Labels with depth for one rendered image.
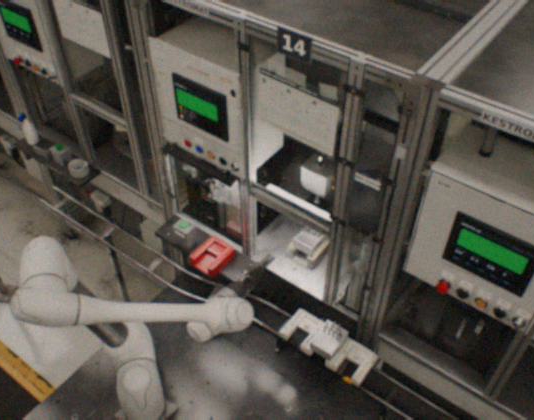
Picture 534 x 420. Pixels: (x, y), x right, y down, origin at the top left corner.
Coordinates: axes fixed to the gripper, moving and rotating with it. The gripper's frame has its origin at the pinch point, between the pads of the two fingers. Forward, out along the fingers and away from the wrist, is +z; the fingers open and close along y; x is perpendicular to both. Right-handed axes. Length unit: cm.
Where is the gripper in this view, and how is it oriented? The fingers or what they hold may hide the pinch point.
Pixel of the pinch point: (266, 261)
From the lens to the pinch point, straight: 221.1
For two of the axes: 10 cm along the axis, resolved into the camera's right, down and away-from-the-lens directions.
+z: 6.1, -5.7, 5.6
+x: -8.0, -4.3, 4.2
